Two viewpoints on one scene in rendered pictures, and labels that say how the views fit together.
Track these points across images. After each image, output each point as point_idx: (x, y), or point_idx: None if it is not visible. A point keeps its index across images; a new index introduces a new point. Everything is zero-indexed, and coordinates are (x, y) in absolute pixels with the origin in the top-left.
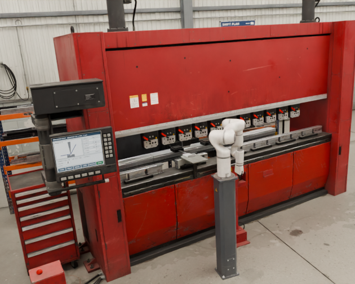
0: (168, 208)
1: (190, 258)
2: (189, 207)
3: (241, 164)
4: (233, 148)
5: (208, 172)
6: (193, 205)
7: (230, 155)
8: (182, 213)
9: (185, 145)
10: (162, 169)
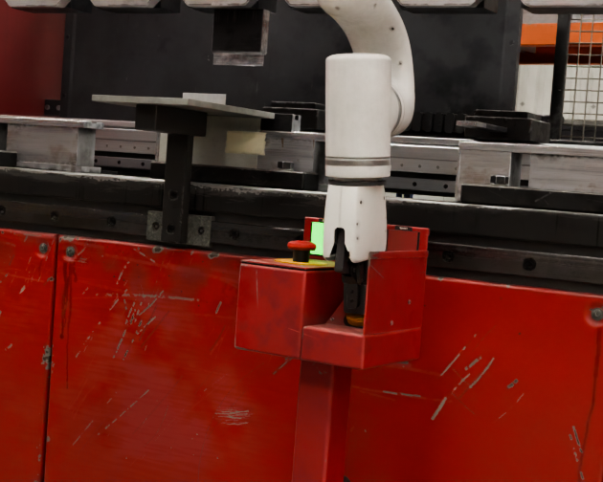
0: (10, 368)
1: None
2: (117, 427)
3: (338, 172)
4: (360, 53)
5: (268, 239)
6: (145, 429)
7: (504, 192)
8: (78, 443)
9: (226, 48)
10: (74, 154)
